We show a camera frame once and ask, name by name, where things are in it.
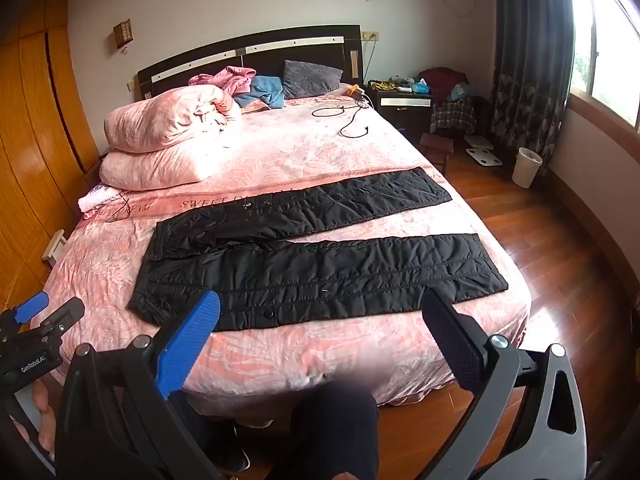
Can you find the eyeglasses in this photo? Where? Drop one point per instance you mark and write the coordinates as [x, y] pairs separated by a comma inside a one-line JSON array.
[[122, 208]]

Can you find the plaid cloth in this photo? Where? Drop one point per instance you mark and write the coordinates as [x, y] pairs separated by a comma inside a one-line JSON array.
[[452, 115]]

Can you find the teal tissue box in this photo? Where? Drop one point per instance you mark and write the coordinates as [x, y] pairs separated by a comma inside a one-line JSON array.
[[421, 86]]

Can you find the wall socket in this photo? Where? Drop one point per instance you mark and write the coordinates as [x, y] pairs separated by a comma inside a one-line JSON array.
[[370, 35]]

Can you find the window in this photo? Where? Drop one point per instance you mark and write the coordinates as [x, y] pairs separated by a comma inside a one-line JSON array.
[[610, 50]]

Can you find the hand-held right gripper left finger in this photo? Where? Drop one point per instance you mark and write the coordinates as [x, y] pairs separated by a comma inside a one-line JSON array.
[[192, 340]]

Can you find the bed with pink sheet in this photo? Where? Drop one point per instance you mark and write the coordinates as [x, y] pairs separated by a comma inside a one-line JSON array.
[[300, 160]]

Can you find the wooden wall lamp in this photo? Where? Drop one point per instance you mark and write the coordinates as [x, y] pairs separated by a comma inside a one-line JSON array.
[[123, 32]]

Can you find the dark patterned curtain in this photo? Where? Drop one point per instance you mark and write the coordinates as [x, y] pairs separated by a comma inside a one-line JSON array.
[[530, 60]]

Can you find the white pink folded cloth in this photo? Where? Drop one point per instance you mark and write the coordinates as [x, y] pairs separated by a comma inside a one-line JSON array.
[[95, 197]]

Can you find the pink garment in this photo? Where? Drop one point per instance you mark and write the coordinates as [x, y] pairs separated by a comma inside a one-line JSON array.
[[225, 80]]

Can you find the person's dark trouser leg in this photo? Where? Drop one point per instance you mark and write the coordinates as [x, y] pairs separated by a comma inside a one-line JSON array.
[[335, 435]]

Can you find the small wooden stool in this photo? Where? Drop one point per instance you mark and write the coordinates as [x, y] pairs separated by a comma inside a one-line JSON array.
[[436, 142]]

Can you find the wooden wardrobe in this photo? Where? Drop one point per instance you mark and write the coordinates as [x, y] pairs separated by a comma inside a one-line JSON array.
[[35, 135]]

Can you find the person's dark shoe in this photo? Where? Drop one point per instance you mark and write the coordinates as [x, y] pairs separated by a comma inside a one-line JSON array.
[[237, 452]]

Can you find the dark wooden headboard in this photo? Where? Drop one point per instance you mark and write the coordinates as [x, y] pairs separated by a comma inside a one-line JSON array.
[[300, 50]]

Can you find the white waste bin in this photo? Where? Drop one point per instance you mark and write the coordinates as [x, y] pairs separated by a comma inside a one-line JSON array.
[[525, 167]]

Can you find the black quilted pants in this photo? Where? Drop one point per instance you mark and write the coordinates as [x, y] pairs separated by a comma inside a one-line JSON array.
[[325, 285]]

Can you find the grey pillow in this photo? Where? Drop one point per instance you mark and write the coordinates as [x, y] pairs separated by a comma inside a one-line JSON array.
[[310, 77]]

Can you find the blue garment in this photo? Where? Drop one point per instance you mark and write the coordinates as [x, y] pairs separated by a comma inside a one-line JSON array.
[[262, 89]]

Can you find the small white stool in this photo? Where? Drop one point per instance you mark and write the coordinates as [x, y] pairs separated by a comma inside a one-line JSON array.
[[54, 245]]

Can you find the dark nightstand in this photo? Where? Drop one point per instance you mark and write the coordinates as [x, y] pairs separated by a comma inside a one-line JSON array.
[[405, 110]]

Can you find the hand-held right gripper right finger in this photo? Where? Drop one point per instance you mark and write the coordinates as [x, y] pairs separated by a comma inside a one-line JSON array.
[[457, 347]]

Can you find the white bathroom scale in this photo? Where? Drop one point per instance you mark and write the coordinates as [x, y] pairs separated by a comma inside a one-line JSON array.
[[479, 156]]

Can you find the person's left hand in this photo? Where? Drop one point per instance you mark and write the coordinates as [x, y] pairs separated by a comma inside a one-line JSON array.
[[41, 402]]

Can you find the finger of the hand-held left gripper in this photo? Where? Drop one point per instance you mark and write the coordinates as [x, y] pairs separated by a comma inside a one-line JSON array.
[[31, 307], [62, 312]]

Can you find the orange device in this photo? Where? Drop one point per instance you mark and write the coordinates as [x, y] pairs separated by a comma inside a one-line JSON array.
[[356, 91]]

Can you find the dark red garment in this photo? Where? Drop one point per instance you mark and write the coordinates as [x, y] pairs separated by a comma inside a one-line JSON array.
[[442, 80]]

